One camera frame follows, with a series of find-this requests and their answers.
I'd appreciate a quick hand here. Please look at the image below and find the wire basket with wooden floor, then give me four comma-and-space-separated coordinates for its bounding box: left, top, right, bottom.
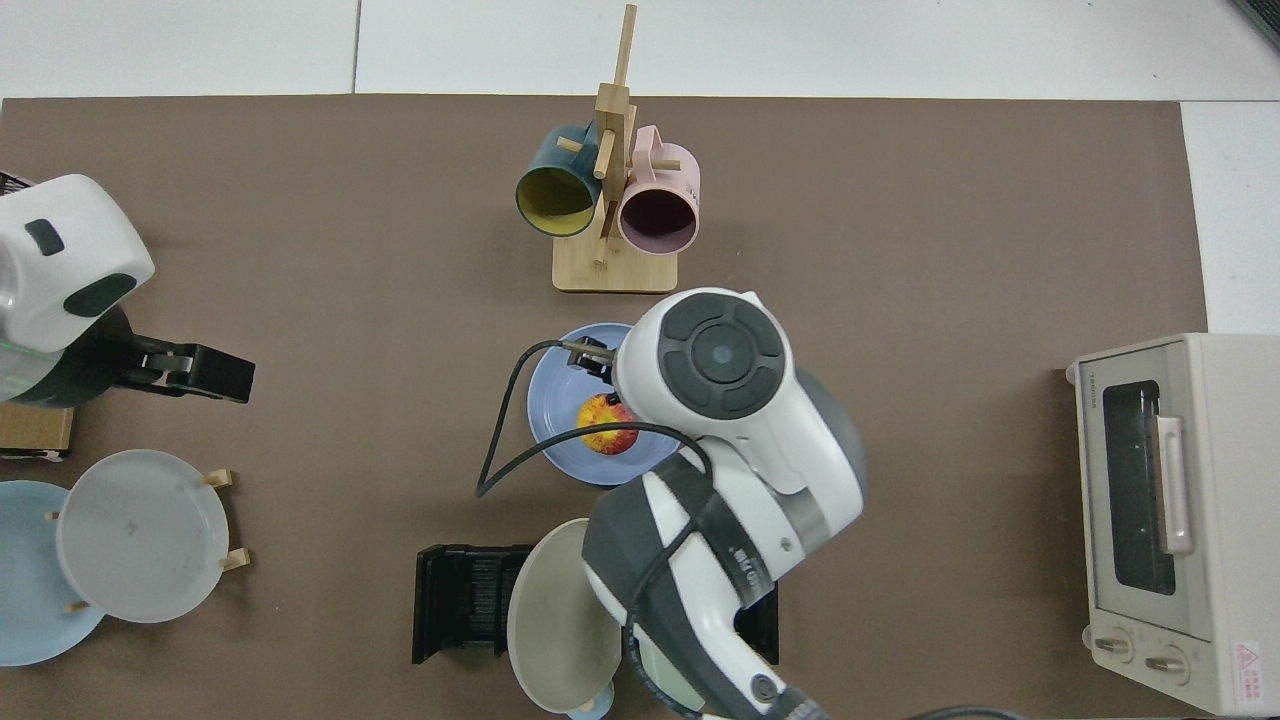
0, 171, 77, 462

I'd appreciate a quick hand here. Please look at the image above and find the dark teal cup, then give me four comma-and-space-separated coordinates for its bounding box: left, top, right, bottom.
515, 121, 604, 239

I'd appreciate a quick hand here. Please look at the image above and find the pink cup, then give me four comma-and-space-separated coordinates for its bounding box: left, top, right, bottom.
617, 125, 702, 255

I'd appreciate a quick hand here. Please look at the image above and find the wooden peg plate rack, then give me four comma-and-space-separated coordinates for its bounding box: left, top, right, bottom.
44, 467, 252, 614

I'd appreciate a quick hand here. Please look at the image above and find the pale grey white plate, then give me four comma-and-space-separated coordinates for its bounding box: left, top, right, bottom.
54, 448, 232, 625

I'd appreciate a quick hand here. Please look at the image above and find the grey beige plate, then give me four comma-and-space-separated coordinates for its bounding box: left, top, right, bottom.
506, 517, 629, 715

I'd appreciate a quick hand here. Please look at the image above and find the dark grey corner object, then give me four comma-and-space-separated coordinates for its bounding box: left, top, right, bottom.
1231, 0, 1280, 54

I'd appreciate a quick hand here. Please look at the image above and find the light blue plate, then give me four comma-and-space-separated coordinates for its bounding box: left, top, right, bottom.
0, 480, 107, 668

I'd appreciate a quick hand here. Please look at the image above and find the black dish rack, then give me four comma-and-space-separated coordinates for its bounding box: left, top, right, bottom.
411, 543, 780, 667

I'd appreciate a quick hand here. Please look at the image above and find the wooden cup stand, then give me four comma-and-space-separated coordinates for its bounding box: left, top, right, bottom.
552, 3, 679, 295

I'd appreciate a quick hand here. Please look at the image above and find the red yellow apple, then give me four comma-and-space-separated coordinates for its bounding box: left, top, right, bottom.
577, 392, 640, 457

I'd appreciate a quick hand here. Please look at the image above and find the pale toaster oven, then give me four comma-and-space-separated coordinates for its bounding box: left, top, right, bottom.
1064, 332, 1280, 718

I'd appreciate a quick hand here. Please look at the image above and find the brown table cloth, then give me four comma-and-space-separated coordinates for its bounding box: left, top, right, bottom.
0, 94, 1209, 720

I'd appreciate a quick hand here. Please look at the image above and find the pale green plate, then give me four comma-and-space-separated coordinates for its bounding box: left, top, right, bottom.
634, 628, 709, 715

